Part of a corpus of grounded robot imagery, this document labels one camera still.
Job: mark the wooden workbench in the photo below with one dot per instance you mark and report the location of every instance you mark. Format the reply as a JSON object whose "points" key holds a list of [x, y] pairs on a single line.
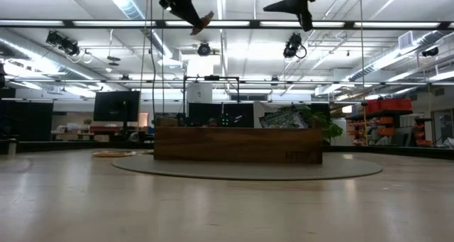
{"points": [[78, 135]]}

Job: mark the metal storage shelf rack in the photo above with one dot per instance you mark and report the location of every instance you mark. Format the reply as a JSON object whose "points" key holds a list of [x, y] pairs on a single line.
{"points": [[386, 121]]}

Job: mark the dark blue tea bag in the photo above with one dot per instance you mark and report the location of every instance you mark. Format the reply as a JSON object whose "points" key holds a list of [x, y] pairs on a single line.
{"points": [[282, 120]]}

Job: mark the wooden tea organizer box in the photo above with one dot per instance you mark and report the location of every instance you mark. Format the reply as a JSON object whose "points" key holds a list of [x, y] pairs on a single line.
{"points": [[237, 146]]}

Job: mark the wide black wall panel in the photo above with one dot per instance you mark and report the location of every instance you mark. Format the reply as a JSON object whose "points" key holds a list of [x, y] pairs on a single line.
{"points": [[35, 121]]}

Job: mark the black overhead frame beam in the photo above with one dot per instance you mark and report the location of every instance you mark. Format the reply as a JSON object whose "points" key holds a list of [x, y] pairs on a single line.
{"points": [[349, 24]]}

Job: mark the grey cylindrical post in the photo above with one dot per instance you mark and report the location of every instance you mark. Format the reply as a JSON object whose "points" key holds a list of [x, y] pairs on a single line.
{"points": [[12, 146]]}

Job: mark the black metal stand frame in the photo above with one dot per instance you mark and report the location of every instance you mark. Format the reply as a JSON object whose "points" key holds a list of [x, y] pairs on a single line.
{"points": [[211, 78]]}

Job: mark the round grey mat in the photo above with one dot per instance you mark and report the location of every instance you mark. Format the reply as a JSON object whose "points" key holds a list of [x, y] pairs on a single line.
{"points": [[248, 171]]}

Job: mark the beige vanilla tea bag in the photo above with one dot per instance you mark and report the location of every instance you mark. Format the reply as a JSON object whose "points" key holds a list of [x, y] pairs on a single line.
{"points": [[147, 152]]}

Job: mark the black display screen on stand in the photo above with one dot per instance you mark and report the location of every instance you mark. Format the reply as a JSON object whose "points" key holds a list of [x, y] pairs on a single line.
{"points": [[117, 106]]}

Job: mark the black partition panel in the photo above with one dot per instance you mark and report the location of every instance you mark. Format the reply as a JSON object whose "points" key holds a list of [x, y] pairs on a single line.
{"points": [[241, 107]]}

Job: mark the round black overhead camera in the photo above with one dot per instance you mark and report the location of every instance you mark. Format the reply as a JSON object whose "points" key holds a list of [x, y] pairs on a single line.
{"points": [[204, 49]]}

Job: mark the green potted plant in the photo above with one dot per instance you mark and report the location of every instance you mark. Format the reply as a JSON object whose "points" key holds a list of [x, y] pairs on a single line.
{"points": [[331, 130]]}

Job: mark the large red storage bin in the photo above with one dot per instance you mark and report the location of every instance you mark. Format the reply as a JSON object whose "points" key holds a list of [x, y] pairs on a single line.
{"points": [[396, 104]]}

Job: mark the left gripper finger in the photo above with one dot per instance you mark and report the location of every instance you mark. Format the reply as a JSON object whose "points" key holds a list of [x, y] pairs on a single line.
{"points": [[191, 13]]}

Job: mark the orange mango tea bag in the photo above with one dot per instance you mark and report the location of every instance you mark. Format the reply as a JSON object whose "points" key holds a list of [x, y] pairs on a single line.
{"points": [[113, 154], [205, 21]]}

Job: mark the black ceiling speaker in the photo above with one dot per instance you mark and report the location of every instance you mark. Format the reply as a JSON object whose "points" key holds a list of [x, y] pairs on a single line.
{"points": [[430, 52]]}

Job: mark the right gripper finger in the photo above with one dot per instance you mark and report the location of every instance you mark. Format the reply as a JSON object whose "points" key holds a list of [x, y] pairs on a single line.
{"points": [[287, 5]]}

